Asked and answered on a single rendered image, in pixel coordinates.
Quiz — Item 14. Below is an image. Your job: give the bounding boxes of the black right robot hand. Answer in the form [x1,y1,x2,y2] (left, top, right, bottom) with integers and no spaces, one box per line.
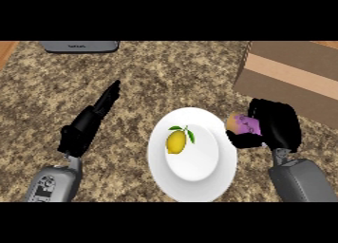
[225,98,302,154]

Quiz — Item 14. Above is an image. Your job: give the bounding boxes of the white plate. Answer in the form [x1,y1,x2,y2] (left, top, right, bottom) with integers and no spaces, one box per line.
[147,106,239,203]

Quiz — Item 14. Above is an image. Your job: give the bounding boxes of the purple can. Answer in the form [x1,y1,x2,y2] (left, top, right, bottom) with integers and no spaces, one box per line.
[224,111,264,137]

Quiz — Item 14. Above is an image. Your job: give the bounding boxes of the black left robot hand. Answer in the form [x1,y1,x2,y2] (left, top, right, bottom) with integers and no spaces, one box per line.
[56,79,122,159]

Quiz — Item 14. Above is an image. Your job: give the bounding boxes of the brown cardboard box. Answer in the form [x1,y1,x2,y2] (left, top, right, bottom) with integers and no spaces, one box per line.
[233,41,338,134]

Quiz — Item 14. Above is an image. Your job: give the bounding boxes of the yellow lemon with leaves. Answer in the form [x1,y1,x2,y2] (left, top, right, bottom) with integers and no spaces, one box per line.
[165,124,197,156]

